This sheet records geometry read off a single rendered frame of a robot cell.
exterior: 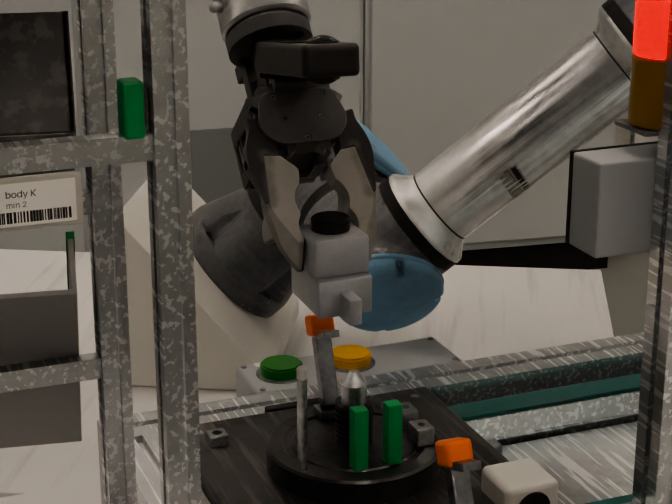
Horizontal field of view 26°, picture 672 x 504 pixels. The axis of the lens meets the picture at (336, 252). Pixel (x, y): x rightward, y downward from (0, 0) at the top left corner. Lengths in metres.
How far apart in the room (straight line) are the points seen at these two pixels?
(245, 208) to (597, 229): 0.66
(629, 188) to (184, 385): 0.37
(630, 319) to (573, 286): 2.33
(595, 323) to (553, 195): 2.69
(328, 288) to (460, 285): 0.83
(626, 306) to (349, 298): 3.29
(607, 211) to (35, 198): 0.43
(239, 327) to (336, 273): 0.52
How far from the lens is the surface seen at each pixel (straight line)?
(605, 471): 1.31
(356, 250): 1.09
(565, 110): 1.47
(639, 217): 1.06
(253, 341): 1.61
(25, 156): 0.80
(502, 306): 1.84
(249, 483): 1.16
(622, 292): 4.46
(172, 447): 0.87
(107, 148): 0.80
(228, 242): 1.62
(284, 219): 1.10
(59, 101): 0.84
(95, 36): 0.96
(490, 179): 1.48
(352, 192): 1.13
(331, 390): 1.21
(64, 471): 1.44
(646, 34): 1.04
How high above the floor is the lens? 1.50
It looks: 19 degrees down
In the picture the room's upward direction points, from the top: straight up
